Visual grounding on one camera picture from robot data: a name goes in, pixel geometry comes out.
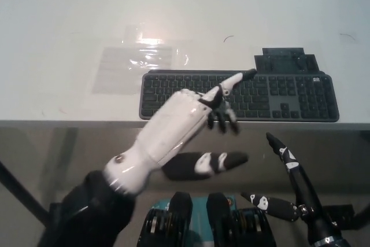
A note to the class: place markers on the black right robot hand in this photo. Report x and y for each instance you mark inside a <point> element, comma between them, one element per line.
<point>303,189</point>

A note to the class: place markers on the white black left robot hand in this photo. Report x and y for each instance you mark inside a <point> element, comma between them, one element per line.
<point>173,125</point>

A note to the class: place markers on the black ribbed robot body block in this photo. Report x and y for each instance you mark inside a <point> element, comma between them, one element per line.
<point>231,226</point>
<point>170,221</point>

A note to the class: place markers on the black table leg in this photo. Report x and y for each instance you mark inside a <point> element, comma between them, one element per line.
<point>363,213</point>
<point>20,190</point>

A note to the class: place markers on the grey translucent plastic sheet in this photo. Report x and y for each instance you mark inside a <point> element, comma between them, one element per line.
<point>118,69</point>

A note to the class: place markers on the clear shiny plastic film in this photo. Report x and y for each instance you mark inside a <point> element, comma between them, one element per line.
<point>162,46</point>

